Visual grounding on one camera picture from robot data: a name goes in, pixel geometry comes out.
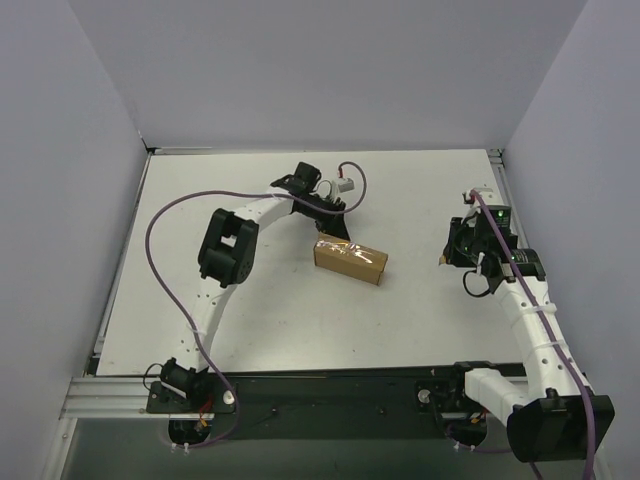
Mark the brown cardboard express box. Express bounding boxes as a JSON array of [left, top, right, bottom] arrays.
[[313, 234, 388, 285]]

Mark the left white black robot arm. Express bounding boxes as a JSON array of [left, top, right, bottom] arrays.
[[144, 161, 368, 412]]

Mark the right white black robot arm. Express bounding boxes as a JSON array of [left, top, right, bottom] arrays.
[[439, 192, 615, 470]]

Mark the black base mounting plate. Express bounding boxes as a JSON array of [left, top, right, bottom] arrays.
[[146, 367, 492, 446]]

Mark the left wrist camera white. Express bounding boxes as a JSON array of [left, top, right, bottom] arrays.
[[320, 177, 355, 198]]

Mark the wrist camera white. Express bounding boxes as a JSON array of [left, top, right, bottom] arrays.
[[462, 187, 501, 205], [320, 177, 355, 198]]

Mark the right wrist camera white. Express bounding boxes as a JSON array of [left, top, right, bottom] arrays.
[[462, 187, 501, 205]]

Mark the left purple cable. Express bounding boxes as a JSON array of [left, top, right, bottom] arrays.
[[145, 160, 370, 449]]

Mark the purple cable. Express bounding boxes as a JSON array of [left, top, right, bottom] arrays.
[[444, 188, 599, 480], [145, 160, 370, 449]]

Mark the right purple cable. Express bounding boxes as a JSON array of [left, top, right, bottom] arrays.
[[444, 188, 599, 480]]

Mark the aluminium front rail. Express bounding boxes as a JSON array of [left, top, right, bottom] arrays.
[[59, 375, 599, 421]]

